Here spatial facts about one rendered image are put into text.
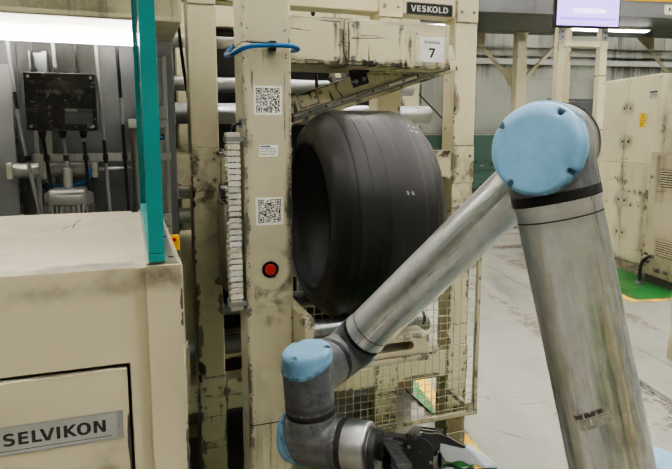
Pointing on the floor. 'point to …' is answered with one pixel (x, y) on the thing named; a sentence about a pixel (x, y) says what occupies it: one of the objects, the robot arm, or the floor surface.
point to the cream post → (252, 353)
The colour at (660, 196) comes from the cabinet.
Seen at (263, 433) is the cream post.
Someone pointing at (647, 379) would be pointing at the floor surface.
